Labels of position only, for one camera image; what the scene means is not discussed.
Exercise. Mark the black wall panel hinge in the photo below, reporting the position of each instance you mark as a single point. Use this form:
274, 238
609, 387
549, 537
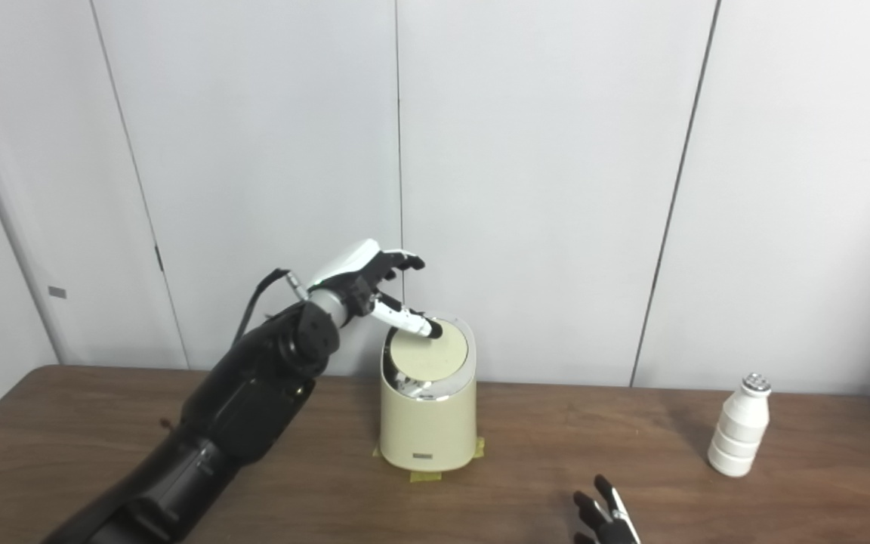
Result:
158, 258

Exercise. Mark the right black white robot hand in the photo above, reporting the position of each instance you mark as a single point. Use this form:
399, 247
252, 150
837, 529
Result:
605, 521

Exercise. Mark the cream-colored round bin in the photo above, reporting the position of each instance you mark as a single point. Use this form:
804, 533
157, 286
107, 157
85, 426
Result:
427, 427

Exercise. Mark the round cream bin lid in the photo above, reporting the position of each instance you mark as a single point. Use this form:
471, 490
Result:
431, 359

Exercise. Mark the small grey wall label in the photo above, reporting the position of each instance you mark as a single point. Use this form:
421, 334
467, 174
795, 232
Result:
57, 292

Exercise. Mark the small white plastic bottle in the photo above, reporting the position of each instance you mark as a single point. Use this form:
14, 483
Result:
741, 431

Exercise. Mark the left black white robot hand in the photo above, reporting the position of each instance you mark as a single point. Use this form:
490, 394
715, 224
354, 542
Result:
344, 268

